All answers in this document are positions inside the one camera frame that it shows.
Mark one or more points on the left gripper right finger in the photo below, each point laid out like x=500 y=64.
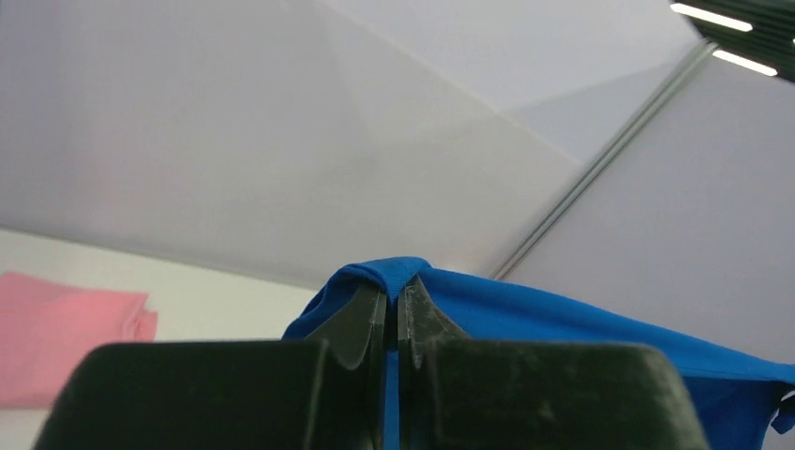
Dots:
x=459 y=392

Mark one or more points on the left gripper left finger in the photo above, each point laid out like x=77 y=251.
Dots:
x=323 y=391

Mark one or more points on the blue printed t shirt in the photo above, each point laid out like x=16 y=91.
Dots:
x=738 y=396

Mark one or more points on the folded pink t shirt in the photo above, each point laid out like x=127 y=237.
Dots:
x=48 y=328

